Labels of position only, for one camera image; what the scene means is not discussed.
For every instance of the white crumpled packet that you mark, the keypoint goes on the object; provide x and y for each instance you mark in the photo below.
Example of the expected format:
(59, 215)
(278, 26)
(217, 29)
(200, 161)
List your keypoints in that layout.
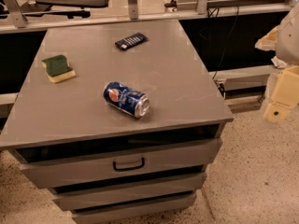
(279, 64)

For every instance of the black office chair base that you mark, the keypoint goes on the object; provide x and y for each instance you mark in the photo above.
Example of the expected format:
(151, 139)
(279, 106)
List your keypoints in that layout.
(69, 8)

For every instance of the black drawer handle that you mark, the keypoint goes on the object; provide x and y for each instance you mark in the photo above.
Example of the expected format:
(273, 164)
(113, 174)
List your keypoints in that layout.
(126, 166)

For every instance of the grey drawer cabinet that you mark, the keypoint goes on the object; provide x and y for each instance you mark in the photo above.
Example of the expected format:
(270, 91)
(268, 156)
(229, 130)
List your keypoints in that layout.
(66, 135)

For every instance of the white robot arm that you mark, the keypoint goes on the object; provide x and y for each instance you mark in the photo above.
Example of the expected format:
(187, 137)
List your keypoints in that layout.
(284, 40)

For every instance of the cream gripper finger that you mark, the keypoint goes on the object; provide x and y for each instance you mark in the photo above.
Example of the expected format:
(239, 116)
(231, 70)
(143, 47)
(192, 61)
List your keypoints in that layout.
(284, 97)
(268, 41)

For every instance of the blue pepsi can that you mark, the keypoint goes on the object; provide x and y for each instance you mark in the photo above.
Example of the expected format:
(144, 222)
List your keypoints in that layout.
(127, 100)

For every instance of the green and yellow sponge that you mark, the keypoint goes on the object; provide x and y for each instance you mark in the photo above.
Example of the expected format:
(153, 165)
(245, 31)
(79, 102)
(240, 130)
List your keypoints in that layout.
(58, 68)

